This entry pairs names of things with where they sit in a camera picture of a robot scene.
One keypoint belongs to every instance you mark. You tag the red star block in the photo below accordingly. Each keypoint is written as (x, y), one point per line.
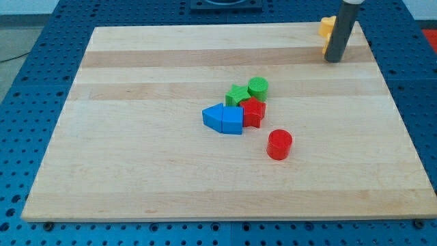
(253, 112)

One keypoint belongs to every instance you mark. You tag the blue cube block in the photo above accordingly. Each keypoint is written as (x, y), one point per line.
(232, 120)

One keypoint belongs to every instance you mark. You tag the yellow block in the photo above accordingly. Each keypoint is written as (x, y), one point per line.
(327, 40)
(326, 25)

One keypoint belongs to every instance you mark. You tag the green star block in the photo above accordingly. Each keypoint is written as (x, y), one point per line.
(236, 94)

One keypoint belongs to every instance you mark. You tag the yellow block lower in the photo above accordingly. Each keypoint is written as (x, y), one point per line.
(327, 40)

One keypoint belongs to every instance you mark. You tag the red cylinder block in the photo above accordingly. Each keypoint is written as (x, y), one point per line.
(279, 144)

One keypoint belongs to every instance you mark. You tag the blue triangle block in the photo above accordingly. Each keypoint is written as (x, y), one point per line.
(213, 117)

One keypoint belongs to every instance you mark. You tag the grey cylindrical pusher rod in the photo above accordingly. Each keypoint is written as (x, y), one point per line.
(341, 32)

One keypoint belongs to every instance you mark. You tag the green cylinder block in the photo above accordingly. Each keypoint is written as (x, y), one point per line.
(258, 87)

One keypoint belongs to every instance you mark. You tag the wooden board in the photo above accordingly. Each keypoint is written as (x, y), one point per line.
(130, 143)

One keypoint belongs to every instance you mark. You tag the yellow block upper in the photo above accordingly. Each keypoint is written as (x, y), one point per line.
(326, 25)

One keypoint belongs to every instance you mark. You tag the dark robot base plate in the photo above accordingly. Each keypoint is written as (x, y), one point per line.
(201, 5)

